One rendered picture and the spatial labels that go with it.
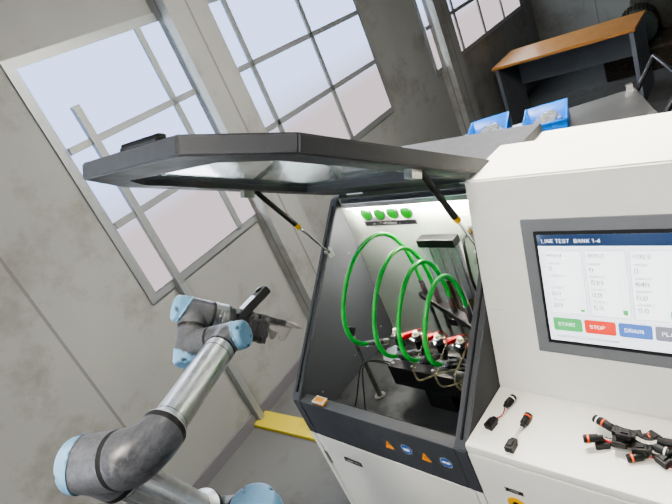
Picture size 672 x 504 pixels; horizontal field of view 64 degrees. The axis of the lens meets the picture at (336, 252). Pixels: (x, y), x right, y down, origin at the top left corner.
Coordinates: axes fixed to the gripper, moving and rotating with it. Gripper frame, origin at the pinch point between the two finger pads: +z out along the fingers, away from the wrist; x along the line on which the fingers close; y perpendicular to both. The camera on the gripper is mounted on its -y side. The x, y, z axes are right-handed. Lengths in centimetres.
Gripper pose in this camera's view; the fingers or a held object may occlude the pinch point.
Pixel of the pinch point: (292, 324)
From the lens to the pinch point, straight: 162.3
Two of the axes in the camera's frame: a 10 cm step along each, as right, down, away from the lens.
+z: 8.6, 2.5, 4.4
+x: 4.7, -0.7, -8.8
